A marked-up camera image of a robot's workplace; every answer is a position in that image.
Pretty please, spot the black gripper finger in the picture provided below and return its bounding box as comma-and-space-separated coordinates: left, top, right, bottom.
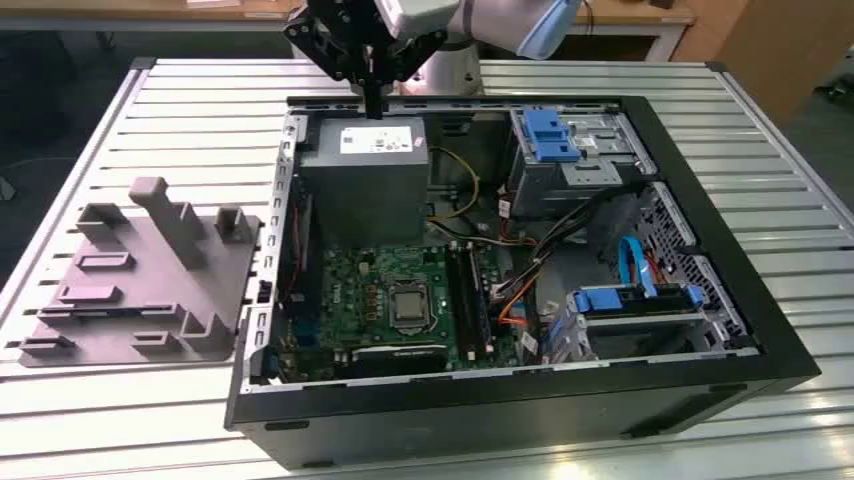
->
374, 28, 450, 120
282, 13, 378, 120

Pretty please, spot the dark RAM stick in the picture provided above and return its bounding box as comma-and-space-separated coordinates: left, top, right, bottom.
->
37, 307, 180, 319
466, 243, 499, 354

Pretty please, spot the black RAM slot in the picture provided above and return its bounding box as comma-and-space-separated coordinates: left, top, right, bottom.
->
443, 242, 468, 359
451, 242, 476, 358
459, 242, 484, 355

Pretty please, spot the blue bay carrier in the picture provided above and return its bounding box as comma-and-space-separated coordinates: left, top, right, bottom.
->
522, 108, 583, 164

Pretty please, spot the wooden desk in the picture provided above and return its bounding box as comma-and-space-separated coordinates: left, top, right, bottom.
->
0, 0, 699, 64

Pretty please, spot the grey power supply unit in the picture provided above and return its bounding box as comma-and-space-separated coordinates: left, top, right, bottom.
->
292, 115, 432, 249

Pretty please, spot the metal drive cage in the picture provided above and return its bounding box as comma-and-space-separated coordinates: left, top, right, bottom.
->
507, 107, 662, 219

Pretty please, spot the green motherboard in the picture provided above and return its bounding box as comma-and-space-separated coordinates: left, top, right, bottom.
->
283, 242, 528, 381

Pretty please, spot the silver CPU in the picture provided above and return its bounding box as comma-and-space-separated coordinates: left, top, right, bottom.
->
391, 291, 427, 322

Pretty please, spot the wooden cabinet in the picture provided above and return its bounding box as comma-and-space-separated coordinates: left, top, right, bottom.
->
679, 0, 854, 129

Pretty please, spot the grey parts rack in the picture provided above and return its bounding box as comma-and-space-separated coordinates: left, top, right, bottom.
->
16, 175, 263, 370

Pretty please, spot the CPU socket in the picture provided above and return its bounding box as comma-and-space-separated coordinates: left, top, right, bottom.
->
383, 279, 439, 337

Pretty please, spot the blue disk carrier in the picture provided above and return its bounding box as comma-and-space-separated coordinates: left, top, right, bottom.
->
571, 283, 703, 317

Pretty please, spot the black graphics card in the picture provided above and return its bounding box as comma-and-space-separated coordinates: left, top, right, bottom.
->
331, 342, 450, 380

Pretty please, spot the metal disk bay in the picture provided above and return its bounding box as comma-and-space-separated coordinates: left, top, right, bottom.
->
563, 282, 762, 364

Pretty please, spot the black PC case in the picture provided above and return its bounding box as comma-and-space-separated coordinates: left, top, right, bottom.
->
223, 94, 822, 471

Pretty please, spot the yellow wire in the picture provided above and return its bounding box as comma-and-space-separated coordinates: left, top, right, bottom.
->
426, 144, 483, 221

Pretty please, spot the red black labelled wire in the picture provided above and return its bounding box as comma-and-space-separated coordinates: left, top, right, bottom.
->
494, 188, 539, 247

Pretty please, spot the red black twisted wire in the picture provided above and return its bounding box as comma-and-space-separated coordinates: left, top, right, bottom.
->
276, 192, 315, 309

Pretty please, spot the black cable bundle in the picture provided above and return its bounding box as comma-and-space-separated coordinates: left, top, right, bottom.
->
492, 183, 653, 301

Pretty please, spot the blue data wire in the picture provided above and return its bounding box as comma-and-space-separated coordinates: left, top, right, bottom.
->
618, 234, 662, 300

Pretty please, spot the orange wire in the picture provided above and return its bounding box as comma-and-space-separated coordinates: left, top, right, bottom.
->
498, 292, 539, 329

